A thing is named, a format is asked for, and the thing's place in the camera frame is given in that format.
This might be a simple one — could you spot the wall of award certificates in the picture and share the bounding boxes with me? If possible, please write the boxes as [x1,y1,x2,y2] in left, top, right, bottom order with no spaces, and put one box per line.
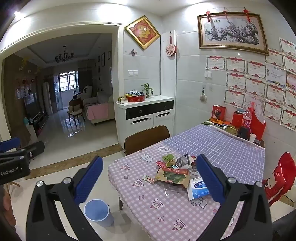
[205,37,296,133]

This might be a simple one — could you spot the person's left forearm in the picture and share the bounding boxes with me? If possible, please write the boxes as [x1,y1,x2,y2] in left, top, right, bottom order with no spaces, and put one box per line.
[0,185,17,241]

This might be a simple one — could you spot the brown wooden chair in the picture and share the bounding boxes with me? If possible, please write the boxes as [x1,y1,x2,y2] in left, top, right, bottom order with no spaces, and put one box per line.
[124,125,171,156]

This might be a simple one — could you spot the cola bottle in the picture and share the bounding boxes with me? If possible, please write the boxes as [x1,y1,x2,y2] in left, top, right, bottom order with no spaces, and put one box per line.
[238,107,254,141]

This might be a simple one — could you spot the dark wooden chair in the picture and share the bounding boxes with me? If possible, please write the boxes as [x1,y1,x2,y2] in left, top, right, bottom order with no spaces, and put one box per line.
[67,97,86,127]

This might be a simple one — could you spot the blue and white medicine box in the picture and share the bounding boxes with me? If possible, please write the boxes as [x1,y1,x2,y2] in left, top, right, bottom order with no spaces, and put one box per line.
[187,177,210,201]

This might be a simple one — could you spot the clear plastic film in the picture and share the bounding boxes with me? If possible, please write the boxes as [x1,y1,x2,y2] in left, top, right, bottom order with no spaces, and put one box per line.
[162,183,189,198]

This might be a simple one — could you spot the diamond gold framed picture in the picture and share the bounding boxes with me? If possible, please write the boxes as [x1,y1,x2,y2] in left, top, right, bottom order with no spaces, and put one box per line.
[124,15,161,51]

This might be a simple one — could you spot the red gift box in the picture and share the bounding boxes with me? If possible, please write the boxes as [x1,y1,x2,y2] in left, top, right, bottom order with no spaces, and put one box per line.
[212,104,227,121]

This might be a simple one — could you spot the round red hanging ornament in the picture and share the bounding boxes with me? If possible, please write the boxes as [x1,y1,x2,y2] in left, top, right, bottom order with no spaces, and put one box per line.
[165,31,177,57]

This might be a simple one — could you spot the black chandelier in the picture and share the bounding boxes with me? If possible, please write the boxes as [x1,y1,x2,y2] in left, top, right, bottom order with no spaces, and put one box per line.
[55,45,75,63]

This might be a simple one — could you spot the red paper bag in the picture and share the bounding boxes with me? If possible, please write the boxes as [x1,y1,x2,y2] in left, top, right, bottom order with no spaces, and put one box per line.
[249,108,266,142]

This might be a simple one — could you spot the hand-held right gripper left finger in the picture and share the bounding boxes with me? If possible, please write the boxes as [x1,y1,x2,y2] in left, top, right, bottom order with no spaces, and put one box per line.
[25,156,109,241]

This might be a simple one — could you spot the blue plastic waste bin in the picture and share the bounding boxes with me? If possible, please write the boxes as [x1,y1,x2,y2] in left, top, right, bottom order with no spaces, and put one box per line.
[84,199,115,228]

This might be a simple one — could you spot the white paper scrap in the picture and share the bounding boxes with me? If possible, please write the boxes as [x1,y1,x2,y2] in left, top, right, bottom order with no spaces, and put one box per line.
[179,158,196,171]

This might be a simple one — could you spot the pink checkered tablecloth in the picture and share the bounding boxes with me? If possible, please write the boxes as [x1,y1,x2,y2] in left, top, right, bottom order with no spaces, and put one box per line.
[107,145,245,241]

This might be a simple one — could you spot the white standing air conditioner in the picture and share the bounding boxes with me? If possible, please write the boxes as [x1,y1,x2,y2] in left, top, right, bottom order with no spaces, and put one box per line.
[42,81,53,116]

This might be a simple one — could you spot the brown vegetable print packet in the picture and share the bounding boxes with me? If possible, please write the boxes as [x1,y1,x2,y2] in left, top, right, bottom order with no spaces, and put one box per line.
[154,167,191,189]

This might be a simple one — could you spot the framed plum blossom painting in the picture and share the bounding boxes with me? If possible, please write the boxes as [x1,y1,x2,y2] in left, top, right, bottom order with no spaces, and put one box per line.
[197,11,270,56]

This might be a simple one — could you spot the green vegetable leaves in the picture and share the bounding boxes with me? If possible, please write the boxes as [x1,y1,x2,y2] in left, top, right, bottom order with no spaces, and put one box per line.
[162,153,175,167]

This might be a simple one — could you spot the silver foil wrapper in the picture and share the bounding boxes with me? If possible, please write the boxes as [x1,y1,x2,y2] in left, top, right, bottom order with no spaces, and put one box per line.
[176,153,191,164]

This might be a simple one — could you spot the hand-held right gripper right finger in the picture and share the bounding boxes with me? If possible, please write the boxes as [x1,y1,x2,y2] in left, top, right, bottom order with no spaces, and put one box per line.
[196,154,274,241]

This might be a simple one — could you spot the white sideboard cabinet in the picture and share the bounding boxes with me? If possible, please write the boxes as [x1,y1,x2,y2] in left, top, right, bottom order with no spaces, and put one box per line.
[115,30,177,144]

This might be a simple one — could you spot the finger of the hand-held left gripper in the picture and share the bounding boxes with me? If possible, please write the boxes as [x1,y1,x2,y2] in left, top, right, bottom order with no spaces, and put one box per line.
[22,141,46,161]
[0,137,22,153]

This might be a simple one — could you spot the pink blanket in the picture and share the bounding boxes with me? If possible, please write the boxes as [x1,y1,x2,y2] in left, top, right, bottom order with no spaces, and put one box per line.
[86,103,109,121]

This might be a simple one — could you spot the potted green plant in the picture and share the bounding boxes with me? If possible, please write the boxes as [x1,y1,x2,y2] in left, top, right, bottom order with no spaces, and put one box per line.
[141,83,154,99]

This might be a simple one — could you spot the red canister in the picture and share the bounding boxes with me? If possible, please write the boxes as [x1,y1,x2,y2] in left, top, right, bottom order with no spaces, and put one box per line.
[231,110,245,129]

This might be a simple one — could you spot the lilac grid tablecloth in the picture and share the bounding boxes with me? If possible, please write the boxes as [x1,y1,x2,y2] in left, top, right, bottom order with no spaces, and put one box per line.
[162,124,266,186]

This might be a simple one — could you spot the beige sofa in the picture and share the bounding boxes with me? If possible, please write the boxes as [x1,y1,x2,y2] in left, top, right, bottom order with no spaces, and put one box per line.
[83,85,115,126]

